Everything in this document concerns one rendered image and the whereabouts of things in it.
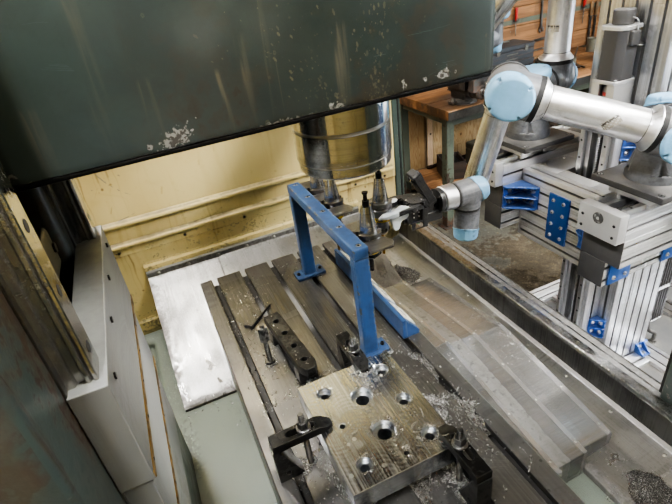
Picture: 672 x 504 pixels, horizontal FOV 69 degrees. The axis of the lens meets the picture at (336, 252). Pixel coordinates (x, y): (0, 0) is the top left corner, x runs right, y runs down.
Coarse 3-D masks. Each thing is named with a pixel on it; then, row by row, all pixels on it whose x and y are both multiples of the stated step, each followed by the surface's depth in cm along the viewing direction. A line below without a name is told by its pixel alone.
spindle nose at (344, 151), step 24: (312, 120) 72; (336, 120) 71; (360, 120) 72; (384, 120) 75; (312, 144) 75; (336, 144) 73; (360, 144) 74; (384, 144) 77; (312, 168) 77; (336, 168) 75; (360, 168) 76
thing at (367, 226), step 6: (360, 210) 115; (366, 210) 114; (372, 210) 115; (360, 216) 116; (366, 216) 115; (372, 216) 115; (360, 222) 116; (366, 222) 115; (372, 222) 116; (360, 228) 117; (366, 228) 116; (372, 228) 116; (366, 234) 117
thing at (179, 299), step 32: (224, 256) 192; (256, 256) 193; (384, 256) 197; (160, 288) 182; (192, 288) 183; (384, 288) 187; (160, 320) 174; (192, 320) 175; (192, 352) 167; (192, 384) 161; (224, 384) 161
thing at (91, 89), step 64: (0, 0) 46; (64, 0) 48; (128, 0) 50; (192, 0) 53; (256, 0) 55; (320, 0) 58; (384, 0) 61; (448, 0) 64; (0, 64) 48; (64, 64) 50; (128, 64) 53; (192, 64) 55; (256, 64) 58; (320, 64) 61; (384, 64) 65; (448, 64) 69; (0, 128) 51; (64, 128) 53; (128, 128) 55; (192, 128) 58; (256, 128) 62
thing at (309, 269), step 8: (296, 208) 150; (296, 216) 151; (304, 216) 152; (296, 224) 153; (304, 224) 154; (296, 232) 155; (304, 232) 155; (304, 240) 156; (304, 248) 158; (304, 256) 159; (312, 256) 160; (304, 264) 160; (312, 264) 162; (320, 264) 167; (296, 272) 164; (304, 272) 163; (312, 272) 163; (320, 272) 163
